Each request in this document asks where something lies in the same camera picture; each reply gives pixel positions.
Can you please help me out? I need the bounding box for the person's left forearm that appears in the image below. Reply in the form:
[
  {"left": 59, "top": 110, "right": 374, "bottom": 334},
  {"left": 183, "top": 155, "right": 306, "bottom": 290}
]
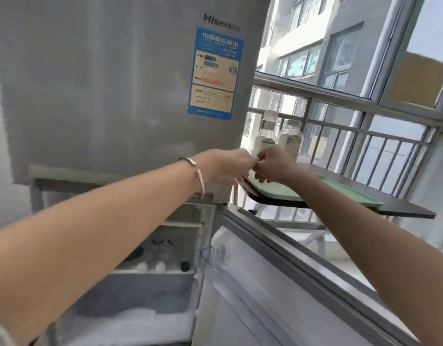
[{"left": 0, "top": 154, "right": 215, "bottom": 346}]

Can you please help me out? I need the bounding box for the brown cardboard sheet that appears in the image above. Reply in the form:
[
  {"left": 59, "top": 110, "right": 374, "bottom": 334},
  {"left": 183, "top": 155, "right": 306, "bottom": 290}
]
[{"left": 387, "top": 53, "right": 443, "bottom": 109}]

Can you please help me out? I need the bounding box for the person's left hand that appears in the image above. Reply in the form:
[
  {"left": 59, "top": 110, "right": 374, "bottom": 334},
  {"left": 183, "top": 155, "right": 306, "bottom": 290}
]
[{"left": 203, "top": 148, "right": 260, "bottom": 190}]

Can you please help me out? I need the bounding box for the person's right hand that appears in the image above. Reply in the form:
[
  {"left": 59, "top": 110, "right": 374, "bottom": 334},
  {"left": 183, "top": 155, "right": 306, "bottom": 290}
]
[{"left": 253, "top": 145, "right": 302, "bottom": 185}]

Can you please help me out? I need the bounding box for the blue label sticker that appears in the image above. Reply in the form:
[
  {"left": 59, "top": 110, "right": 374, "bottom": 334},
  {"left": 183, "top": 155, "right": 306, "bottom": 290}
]
[{"left": 187, "top": 27, "right": 245, "bottom": 121}]

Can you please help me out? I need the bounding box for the green tray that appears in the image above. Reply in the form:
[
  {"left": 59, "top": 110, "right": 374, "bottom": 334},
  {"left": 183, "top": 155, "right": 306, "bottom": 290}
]
[{"left": 243, "top": 174, "right": 384, "bottom": 209}]

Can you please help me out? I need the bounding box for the metal balcony railing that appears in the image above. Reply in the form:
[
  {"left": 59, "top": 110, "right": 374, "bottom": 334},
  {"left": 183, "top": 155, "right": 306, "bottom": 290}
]
[{"left": 243, "top": 74, "right": 443, "bottom": 224}]

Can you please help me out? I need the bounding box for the silver bracelet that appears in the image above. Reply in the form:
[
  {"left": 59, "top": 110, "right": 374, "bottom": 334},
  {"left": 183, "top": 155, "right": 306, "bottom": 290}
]
[{"left": 177, "top": 156, "right": 206, "bottom": 199}]

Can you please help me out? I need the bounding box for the white balcony window frame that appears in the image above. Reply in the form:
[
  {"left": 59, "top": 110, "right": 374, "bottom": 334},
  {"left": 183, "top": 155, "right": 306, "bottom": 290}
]
[{"left": 257, "top": 0, "right": 443, "bottom": 121}]

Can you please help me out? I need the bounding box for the grey refrigerator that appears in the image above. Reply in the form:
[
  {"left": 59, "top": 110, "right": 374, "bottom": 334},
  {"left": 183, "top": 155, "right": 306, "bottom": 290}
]
[{"left": 0, "top": 0, "right": 420, "bottom": 346}]

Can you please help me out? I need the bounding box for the clear bottle green-white label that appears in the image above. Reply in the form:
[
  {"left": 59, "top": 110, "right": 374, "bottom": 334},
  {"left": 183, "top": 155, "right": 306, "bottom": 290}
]
[{"left": 251, "top": 110, "right": 280, "bottom": 157}]

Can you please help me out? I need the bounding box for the person's right forearm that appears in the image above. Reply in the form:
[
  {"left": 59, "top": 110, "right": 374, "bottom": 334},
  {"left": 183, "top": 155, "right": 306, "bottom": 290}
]
[{"left": 290, "top": 163, "right": 443, "bottom": 346}]

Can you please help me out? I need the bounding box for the dark brown folding table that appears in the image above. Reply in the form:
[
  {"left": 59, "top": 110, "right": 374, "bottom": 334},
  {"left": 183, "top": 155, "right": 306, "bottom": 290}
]
[{"left": 239, "top": 163, "right": 437, "bottom": 256}]

